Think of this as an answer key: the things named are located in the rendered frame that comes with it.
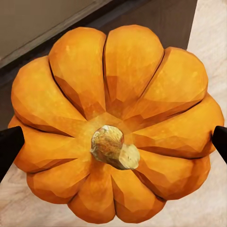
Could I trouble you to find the pumpkin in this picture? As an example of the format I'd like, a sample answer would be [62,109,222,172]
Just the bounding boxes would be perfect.
[8,25,225,224]

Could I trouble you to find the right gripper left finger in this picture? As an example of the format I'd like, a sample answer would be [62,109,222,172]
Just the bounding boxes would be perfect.
[0,126,25,182]

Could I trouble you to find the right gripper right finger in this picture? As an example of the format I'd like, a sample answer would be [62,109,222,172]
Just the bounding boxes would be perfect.
[212,126,227,164]

